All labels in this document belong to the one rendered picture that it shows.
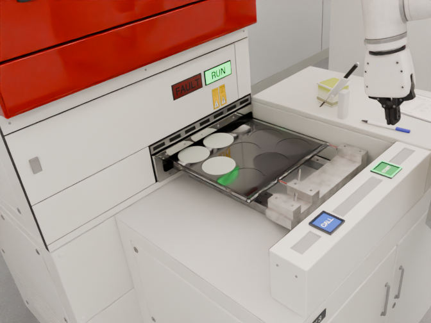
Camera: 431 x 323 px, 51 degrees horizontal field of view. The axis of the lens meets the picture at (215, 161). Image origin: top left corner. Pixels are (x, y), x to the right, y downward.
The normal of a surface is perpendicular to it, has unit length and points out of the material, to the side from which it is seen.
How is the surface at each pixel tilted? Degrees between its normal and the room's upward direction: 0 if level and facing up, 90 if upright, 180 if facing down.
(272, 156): 0
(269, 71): 90
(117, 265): 90
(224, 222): 0
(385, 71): 90
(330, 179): 0
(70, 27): 90
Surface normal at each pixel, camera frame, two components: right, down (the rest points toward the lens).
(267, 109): -0.71, 0.43
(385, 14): -0.41, 0.47
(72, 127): 0.70, 0.32
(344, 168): -0.10, -0.85
